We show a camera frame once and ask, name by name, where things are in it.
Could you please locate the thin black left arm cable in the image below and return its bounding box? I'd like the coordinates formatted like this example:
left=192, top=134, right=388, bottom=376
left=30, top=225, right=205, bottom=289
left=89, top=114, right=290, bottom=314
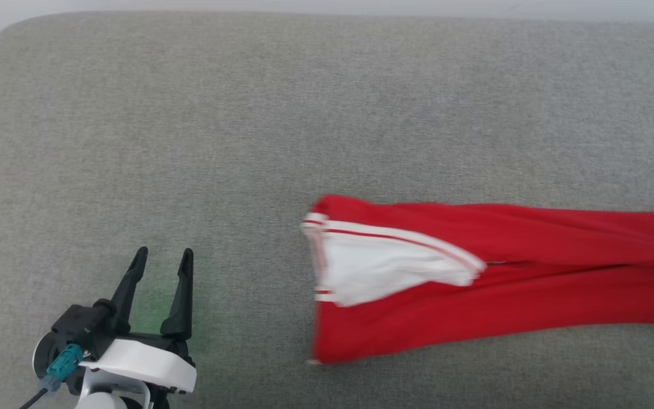
left=18, top=388, right=49, bottom=409

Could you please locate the teal left cable connector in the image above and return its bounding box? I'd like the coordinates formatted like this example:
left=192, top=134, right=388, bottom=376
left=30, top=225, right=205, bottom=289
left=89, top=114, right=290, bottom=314
left=37, top=344, right=85, bottom=394

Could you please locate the grey fabric sofa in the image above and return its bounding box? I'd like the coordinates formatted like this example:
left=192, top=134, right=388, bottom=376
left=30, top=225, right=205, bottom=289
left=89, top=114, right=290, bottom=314
left=0, top=11, right=654, bottom=409

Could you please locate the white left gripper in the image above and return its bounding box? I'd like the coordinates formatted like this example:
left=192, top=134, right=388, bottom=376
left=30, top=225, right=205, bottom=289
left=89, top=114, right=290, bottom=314
left=79, top=246, right=198, bottom=396

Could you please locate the red and white basketball jersey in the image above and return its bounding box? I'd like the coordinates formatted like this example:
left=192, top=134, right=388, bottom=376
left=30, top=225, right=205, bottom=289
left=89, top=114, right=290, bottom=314
left=300, top=194, right=654, bottom=365

